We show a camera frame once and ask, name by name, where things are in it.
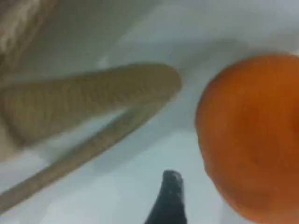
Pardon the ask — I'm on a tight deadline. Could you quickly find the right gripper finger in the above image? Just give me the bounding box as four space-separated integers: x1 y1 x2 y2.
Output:
144 169 188 224

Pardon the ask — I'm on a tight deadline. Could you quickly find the orange fruit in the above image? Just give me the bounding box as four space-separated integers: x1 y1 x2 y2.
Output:
195 53 299 224

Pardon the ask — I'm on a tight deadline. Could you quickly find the brown jute bag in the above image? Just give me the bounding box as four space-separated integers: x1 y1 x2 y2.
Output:
0 0 182 212

